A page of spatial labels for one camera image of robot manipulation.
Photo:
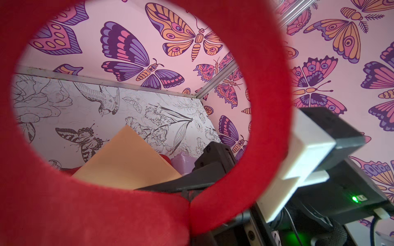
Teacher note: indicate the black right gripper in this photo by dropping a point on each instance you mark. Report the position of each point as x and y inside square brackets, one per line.
[246, 229]

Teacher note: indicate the lilac gift box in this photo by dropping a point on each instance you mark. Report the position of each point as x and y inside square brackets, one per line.
[183, 163]

